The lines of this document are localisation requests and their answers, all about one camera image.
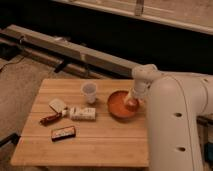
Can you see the white snack box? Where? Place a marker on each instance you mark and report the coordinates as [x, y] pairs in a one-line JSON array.
[[87, 113]]

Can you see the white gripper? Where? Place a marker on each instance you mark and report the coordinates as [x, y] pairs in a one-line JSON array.
[[139, 90]]

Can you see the long grey metal beam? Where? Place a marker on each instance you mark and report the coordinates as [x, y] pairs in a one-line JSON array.
[[72, 50]]

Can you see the dark rectangular candy box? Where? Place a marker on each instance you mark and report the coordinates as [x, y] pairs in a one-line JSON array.
[[63, 133]]

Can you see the red brown snack bar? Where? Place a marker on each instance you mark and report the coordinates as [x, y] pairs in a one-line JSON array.
[[50, 119]]

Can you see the black bracket at table leg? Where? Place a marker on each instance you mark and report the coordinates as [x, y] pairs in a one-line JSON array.
[[13, 138]]

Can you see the orange ceramic bowl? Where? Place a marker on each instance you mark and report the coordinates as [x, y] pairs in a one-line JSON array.
[[116, 105]]

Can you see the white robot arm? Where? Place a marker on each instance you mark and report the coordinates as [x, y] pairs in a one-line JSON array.
[[174, 101]]

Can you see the wooden table top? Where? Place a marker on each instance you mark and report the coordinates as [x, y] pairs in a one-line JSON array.
[[106, 142]]

